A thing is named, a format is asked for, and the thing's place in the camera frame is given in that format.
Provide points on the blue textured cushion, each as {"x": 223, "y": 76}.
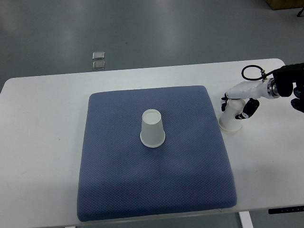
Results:
{"x": 120, "y": 177}

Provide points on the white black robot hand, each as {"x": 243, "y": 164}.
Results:
{"x": 253, "y": 90}

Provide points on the white table leg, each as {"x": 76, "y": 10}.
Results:
{"x": 245, "y": 219}

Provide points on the brown cardboard box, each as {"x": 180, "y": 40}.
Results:
{"x": 285, "y": 4}

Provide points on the white paper cup on cushion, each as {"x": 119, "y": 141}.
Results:
{"x": 152, "y": 133}

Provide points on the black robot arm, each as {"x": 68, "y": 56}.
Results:
{"x": 282, "y": 82}

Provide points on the upper metal floor plate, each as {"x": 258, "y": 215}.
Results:
{"x": 98, "y": 55}

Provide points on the white paper cup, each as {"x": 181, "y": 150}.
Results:
{"x": 152, "y": 133}
{"x": 227, "y": 120}

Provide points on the black tripod leg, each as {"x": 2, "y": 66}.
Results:
{"x": 300, "y": 12}

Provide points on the black desk control panel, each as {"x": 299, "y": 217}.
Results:
{"x": 286, "y": 210}

